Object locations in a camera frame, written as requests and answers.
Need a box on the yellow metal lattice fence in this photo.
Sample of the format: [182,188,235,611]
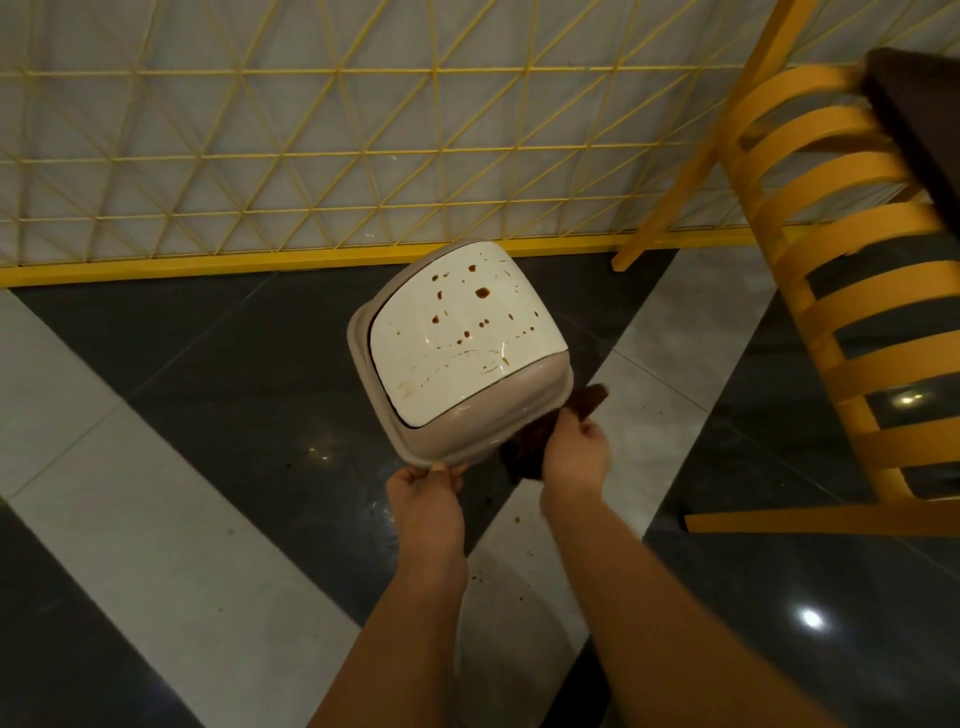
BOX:
[0,0,960,289]

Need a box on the person's left hand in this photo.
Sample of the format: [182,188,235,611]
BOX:
[385,461,471,573]

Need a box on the yellow slatted wooden chair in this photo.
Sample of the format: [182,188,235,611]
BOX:
[611,0,960,539]

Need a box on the brown cleaning cloth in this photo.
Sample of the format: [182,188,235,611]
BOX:
[498,384,610,485]

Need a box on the person's right forearm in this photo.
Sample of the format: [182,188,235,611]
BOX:
[541,491,845,728]

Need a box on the dark brown table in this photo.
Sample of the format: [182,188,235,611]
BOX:
[861,47,960,241]

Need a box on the person's right hand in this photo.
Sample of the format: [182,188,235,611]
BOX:
[539,408,612,511]

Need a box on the person's left forearm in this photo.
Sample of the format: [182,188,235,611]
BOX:
[307,558,469,728]

